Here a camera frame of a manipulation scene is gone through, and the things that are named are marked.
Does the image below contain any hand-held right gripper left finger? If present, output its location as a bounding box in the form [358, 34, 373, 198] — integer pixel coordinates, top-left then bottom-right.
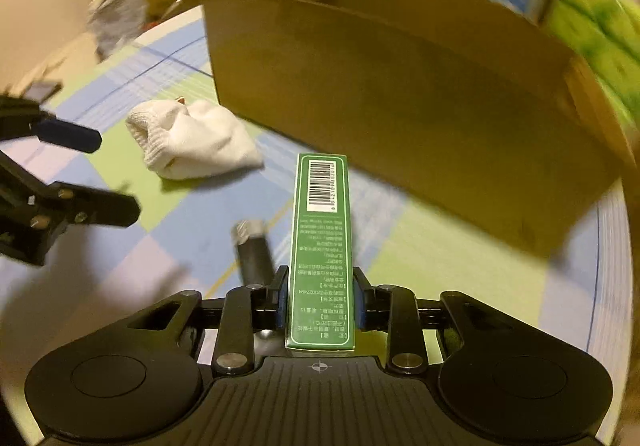
[114, 266, 292, 378]

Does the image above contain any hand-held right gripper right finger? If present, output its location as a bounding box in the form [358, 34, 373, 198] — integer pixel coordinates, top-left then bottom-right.
[352, 267, 532, 376]

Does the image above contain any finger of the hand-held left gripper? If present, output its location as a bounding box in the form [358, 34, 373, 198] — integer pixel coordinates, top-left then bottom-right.
[27, 181, 141, 238]
[30, 118, 104, 155]

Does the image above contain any green medicine box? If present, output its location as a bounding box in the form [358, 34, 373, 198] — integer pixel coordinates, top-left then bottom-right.
[284, 153, 357, 357]

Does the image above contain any black snack packet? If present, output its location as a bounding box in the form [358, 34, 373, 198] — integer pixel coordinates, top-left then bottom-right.
[230, 219, 275, 288]

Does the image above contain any white knitted sock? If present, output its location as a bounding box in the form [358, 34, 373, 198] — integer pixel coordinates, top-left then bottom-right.
[124, 99, 265, 179]

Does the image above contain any green tissue multipack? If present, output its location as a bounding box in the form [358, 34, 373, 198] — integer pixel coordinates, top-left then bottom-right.
[542, 0, 640, 137]

